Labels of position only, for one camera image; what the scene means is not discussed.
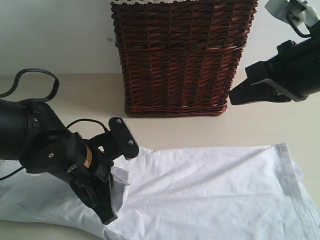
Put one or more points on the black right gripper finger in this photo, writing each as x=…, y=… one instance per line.
x=246, y=93

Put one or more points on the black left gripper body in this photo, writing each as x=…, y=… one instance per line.
x=65, y=157

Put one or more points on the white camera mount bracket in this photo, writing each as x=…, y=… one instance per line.
x=305, y=12

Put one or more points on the white t-shirt with red lettering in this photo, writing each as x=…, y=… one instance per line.
x=206, y=193

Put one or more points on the white lace basket liner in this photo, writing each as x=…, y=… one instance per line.
x=144, y=2

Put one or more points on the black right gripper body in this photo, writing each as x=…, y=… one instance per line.
x=294, y=72

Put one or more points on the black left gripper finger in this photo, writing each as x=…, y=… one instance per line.
x=83, y=187
x=104, y=208

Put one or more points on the brown wicker basket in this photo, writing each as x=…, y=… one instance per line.
x=179, y=59

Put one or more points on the black left camera mount bracket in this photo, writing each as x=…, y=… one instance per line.
x=105, y=148

